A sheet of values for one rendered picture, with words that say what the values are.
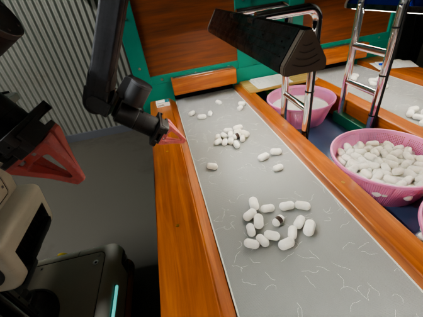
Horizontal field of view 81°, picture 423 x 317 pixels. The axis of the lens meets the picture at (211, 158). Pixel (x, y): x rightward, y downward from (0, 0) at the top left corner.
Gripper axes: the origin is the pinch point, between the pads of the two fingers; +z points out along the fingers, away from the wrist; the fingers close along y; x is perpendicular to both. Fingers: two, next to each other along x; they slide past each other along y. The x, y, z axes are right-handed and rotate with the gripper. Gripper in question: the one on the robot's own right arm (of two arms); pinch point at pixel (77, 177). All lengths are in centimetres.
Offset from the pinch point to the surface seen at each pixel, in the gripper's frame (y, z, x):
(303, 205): 6.2, 38.6, -23.2
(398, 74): 65, 73, -90
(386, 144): 22, 55, -53
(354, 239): -4, 43, -28
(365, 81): 68, 68, -78
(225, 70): 83, 30, -29
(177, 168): 29.0, 25.8, 0.4
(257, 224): 4.0, 33.4, -12.9
